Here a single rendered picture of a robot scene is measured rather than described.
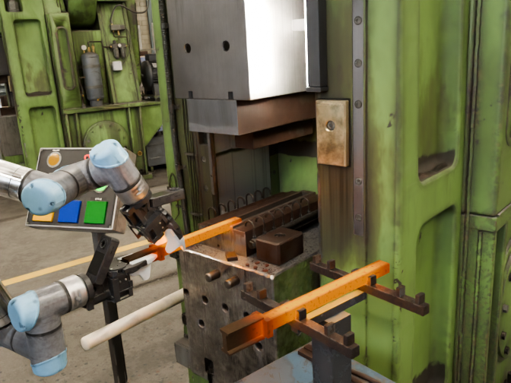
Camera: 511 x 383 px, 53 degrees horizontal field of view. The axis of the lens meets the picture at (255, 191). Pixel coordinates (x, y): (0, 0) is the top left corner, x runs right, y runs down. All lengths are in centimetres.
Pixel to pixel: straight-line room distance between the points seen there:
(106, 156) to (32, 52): 513
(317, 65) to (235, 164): 58
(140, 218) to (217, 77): 44
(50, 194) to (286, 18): 77
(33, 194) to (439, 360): 140
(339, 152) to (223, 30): 44
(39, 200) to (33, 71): 518
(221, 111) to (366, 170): 42
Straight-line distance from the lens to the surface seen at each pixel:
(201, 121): 150
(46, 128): 633
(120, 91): 644
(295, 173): 192
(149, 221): 130
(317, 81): 135
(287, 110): 156
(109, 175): 122
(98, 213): 175
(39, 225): 188
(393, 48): 129
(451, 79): 163
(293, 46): 150
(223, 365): 168
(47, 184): 114
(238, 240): 150
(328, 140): 137
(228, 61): 140
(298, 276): 147
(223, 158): 174
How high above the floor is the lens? 150
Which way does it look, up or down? 16 degrees down
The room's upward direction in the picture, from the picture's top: 3 degrees counter-clockwise
